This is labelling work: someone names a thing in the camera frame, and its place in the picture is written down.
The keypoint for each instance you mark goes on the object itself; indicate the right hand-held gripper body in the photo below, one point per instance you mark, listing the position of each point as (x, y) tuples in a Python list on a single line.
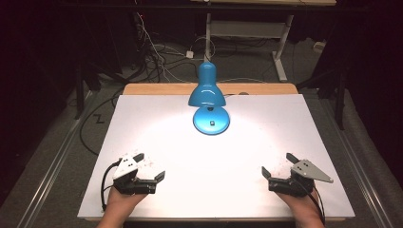
[(297, 185)]

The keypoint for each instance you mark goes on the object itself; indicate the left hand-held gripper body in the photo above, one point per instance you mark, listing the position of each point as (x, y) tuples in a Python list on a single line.
[(129, 167)]

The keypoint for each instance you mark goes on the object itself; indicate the person's right hand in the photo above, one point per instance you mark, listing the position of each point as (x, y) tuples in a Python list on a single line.
[(304, 205)]

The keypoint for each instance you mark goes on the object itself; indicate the person's left hand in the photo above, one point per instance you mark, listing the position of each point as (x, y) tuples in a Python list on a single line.
[(122, 202)]

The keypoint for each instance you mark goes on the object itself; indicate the white table cover sheet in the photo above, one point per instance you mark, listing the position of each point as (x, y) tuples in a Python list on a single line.
[(221, 164)]

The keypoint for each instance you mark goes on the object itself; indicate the blue desk lamp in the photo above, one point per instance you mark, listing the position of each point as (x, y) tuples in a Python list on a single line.
[(207, 95)]

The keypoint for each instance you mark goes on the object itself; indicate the white power adapter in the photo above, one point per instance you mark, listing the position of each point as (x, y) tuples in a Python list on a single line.
[(189, 54)]

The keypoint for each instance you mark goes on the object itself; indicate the small beige box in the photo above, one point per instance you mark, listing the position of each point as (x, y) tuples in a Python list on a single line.
[(319, 46)]

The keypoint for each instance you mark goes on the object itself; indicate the metal floor rail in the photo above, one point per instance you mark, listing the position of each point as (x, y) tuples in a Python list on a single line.
[(53, 164), (361, 177)]

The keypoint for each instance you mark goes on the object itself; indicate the white metal desk frame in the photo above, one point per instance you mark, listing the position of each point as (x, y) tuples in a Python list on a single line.
[(247, 29)]

